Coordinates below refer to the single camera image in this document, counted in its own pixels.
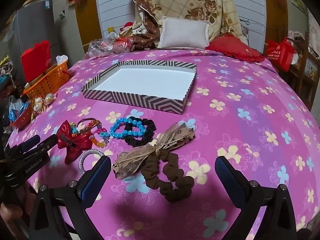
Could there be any person's left hand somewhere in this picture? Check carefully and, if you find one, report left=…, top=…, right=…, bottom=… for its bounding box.
left=0, top=182, right=33, bottom=230

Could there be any brown patterned cloth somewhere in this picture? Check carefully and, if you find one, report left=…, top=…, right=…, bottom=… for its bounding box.
left=121, top=0, right=160, bottom=52

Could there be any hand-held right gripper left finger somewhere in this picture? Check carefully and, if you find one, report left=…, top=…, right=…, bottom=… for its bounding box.
left=29, top=155, right=112, bottom=240

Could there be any orange multicolour bead bracelet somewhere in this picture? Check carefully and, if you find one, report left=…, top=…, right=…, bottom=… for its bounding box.
left=77, top=118, right=110, bottom=148

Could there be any brown scrunchie with ribbon bow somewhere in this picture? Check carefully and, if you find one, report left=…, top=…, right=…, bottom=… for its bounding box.
left=112, top=122, right=196, bottom=203

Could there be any red plastic packet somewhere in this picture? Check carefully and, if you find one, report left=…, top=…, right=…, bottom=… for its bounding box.
left=116, top=37, right=135, bottom=53

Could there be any silver bangle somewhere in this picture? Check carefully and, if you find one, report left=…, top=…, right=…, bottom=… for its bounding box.
left=79, top=149, right=104, bottom=172

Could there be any red ruffled pillow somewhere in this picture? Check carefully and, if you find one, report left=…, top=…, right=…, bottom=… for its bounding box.
left=205, top=35, right=265, bottom=63

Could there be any white pillow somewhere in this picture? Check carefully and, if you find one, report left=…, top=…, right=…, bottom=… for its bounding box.
left=157, top=16, right=210, bottom=50

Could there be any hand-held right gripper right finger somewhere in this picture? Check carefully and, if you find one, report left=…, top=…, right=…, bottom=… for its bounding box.
left=215, top=156, right=298, bottom=240

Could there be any orange plastic basket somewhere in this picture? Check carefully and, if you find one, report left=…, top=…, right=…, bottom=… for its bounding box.
left=22, top=60, right=69, bottom=100

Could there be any black scrunchie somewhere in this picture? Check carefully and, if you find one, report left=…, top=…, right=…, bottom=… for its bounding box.
left=124, top=117, right=156, bottom=147

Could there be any grey refrigerator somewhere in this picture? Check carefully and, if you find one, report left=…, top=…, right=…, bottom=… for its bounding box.
left=9, top=0, right=63, bottom=73

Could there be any striped cardboard box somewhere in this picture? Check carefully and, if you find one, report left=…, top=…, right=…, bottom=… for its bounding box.
left=81, top=60, right=198, bottom=115

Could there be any red white plush toy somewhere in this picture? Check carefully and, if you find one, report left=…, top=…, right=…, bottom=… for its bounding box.
left=119, top=22, right=134, bottom=34

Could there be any brown wooden door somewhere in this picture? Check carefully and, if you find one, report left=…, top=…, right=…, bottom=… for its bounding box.
left=262, top=0, right=290, bottom=55

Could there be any red shopping bag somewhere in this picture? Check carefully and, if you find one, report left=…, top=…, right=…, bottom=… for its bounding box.
left=264, top=37, right=295, bottom=72

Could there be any small red basket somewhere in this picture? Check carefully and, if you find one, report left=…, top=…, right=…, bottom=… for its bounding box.
left=10, top=105, right=33, bottom=130

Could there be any red paper bag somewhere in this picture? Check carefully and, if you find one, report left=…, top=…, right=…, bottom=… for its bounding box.
left=21, top=40, right=52, bottom=83

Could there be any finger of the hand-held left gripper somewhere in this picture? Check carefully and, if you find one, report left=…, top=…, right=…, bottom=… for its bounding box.
left=25, top=134, right=58, bottom=159
left=10, top=134, right=41, bottom=155

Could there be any red bow hair clip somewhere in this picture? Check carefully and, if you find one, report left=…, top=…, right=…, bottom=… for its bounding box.
left=56, top=120, right=97, bottom=165

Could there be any wooden chair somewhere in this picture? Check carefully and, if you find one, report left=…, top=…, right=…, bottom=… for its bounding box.
left=287, top=31, right=320, bottom=103

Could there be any green blue bead bracelet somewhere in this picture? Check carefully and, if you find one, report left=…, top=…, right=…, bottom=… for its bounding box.
left=70, top=122, right=84, bottom=137

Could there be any clear plastic bag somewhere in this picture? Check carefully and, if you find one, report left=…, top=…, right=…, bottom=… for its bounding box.
left=86, top=34, right=118, bottom=55

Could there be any pink floral bedsheet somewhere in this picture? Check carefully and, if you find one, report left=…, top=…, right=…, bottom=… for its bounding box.
left=5, top=47, right=320, bottom=240

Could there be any blue foil wrapper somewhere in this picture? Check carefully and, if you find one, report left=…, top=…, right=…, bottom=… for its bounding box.
left=9, top=104, right=25, bottom=120

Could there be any beige floral quilt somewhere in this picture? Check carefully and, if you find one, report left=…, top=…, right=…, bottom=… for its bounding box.
left=135, top=0, right=249, bottom=45

